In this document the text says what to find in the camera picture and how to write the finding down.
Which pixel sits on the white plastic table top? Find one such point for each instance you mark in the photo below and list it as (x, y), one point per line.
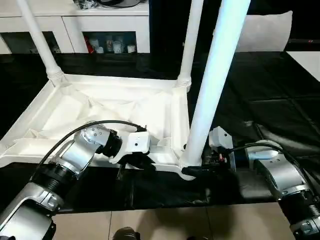
(100, 110)

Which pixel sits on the white plastic table leg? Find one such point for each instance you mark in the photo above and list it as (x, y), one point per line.
(215, 75)
(37, 35)
(190, 40)

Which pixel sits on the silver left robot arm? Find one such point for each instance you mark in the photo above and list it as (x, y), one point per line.
(65, 165)

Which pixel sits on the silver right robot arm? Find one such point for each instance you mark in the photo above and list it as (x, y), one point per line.
(280, 175)

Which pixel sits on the black work mat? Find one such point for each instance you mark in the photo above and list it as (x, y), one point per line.
(270, 110)

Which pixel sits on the black cabinet with gold label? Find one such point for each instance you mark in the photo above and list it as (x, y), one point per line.
(170, 25)

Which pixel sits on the white cabinet with glass doors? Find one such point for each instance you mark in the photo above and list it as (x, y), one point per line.
(60, 25)

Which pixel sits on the dark grey helmet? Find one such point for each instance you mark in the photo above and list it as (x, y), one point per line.
(120, 2)

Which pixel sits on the dark clutter pile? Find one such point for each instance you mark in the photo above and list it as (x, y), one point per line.
(86, 4)

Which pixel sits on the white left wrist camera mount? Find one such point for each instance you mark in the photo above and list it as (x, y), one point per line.
(134, 145)

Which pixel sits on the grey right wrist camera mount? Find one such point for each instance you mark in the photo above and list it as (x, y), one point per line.
(220, 137)

